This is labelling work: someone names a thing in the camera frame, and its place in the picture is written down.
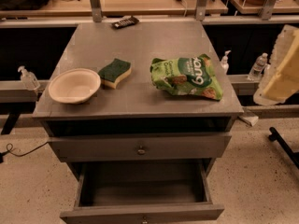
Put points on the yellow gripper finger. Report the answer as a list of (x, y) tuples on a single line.
[(258, 97), (284, 77)]

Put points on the green rice chip bag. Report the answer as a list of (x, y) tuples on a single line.
[(186, 76)]

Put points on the closed upper drawer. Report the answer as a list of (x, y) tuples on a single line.
[(129, 147)]

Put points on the grey drawer cabinet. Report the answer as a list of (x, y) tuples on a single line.
[(136, 106)]

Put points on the open lower drawer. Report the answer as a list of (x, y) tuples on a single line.
[(142, 192)]

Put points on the clear water bottle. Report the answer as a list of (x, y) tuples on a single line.
[(257, 68)]

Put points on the white floor block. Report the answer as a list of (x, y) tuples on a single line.
[(249, 117)]

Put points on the black metal leg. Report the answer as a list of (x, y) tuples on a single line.
[(275, 136)]

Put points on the right pump bottle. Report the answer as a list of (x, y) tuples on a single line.
[(224, 61)]

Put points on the green yellow sponge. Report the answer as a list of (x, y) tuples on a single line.
[(112, 74)]

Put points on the black remote control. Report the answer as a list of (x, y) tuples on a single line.
[(125, 23)]

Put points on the white paper bowl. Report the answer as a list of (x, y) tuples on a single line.
[(75, 86)]

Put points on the left hand sanitizer bottle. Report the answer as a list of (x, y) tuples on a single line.
[(29, 79)]

